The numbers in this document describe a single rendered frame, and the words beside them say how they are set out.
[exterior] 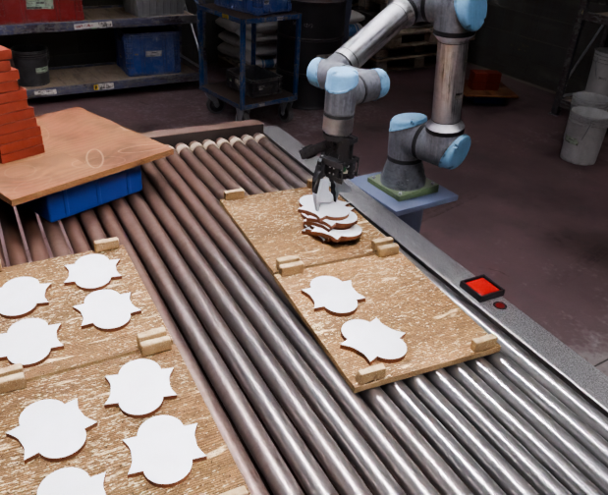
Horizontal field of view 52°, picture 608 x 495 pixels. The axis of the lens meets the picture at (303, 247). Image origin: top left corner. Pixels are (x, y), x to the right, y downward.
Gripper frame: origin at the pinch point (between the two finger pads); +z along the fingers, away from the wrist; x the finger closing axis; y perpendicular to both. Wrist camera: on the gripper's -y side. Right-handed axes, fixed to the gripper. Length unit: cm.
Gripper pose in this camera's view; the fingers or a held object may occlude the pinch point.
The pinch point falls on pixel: (324, 201)
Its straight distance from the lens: 166.5
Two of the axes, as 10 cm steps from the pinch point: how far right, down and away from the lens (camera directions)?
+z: -0.6, 8.6, 5.1
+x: 6.3, -3.7, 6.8
